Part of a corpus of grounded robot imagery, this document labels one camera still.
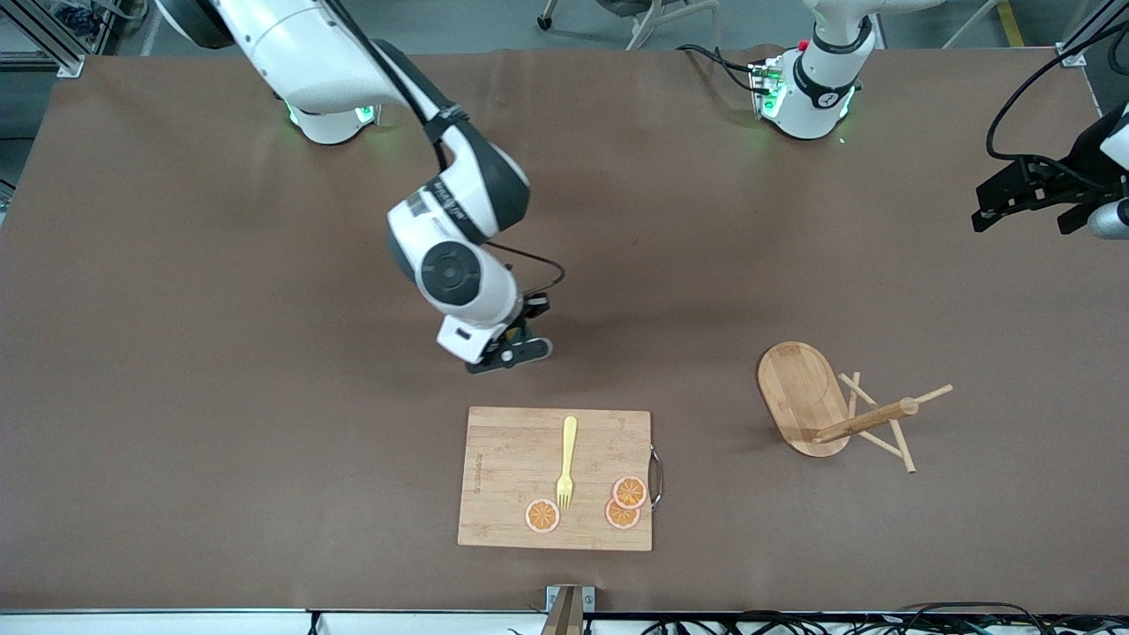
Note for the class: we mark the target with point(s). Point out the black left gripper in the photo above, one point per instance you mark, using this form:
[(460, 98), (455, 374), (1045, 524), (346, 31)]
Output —
[(1070, 175)]

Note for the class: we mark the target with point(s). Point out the aluminium frame post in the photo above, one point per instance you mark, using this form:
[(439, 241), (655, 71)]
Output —
[(53, 48), (1089, 35)]

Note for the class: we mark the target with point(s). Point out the chair base with castors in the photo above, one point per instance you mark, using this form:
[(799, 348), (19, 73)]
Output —
[(648, 18)]

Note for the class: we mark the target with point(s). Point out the wooden mug rack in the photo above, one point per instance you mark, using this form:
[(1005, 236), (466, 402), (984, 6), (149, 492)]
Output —
[(798, 397)]

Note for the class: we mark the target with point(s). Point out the bamboo cutting board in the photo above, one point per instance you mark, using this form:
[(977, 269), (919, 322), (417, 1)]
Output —
[(512, 476)]

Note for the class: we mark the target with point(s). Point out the metal table bracket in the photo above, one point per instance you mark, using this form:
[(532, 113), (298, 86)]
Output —
[(569, 604)]

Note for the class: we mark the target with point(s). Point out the yellow plastic fork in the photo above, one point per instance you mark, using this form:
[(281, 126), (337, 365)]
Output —
[(569, 450)]

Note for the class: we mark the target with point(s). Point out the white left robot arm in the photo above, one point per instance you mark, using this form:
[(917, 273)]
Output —
[(820, 79)]

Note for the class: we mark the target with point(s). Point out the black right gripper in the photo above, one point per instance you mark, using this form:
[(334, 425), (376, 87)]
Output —
[(534, 308)]

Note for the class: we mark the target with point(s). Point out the orange slice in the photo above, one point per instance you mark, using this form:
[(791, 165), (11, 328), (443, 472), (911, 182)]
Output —
[(542, 516), (630, 492), (619, 519)]

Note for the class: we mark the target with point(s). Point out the white table edge rail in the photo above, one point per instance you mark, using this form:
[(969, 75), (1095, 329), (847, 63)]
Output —
[(176, 623)]

